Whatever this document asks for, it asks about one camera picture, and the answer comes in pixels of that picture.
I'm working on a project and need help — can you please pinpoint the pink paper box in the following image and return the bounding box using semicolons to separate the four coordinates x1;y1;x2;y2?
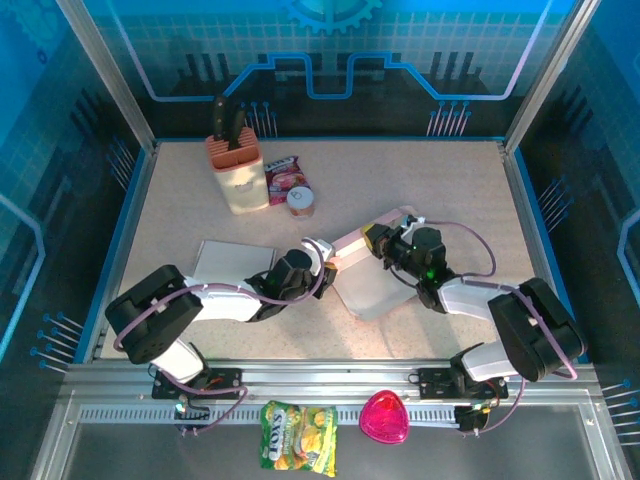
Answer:
329;203;427;323

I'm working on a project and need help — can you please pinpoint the white paper box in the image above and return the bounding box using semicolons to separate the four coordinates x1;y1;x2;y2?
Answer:
192;239;278;287

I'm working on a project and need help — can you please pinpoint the small tin can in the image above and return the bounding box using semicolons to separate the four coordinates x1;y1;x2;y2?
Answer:
286;187;316;220

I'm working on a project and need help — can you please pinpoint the red candy bag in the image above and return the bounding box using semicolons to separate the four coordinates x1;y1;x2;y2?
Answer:
263;155;314;207

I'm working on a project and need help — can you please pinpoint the beige knife block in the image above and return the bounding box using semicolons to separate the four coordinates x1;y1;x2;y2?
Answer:
204;126;268;216

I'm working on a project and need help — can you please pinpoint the pink triangular plastic container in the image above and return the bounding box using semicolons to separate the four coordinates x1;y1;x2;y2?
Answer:
359;389;411;446

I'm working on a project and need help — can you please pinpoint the yellow green candy bag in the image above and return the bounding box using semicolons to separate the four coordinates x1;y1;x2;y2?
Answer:
258;399;339;477

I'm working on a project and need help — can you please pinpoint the black controller board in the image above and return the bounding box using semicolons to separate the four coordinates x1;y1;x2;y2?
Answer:
453;402;489;434
173;399;212;434

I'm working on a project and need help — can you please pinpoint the aluminium front rail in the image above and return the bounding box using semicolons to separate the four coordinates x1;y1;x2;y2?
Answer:
62;357;601;397

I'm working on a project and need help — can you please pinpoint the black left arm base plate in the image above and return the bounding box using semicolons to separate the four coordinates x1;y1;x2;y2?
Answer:
151;367;244;401

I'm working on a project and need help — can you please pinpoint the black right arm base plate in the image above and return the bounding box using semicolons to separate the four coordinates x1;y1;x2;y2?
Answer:
416;367;509;401

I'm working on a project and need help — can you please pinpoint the short black knife handle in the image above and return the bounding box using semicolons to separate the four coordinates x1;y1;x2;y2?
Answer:
227;105;248;151

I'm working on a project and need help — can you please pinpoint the tall black knife handle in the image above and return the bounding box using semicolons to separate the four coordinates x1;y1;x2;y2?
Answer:
210;94;227;144

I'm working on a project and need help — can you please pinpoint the aluminium frame post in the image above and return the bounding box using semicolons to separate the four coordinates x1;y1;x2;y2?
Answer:
54;0;160;154
503;0;601;154

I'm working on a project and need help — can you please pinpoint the slotted aluminium cable duct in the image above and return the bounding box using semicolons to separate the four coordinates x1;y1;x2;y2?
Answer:
77;405;464;428

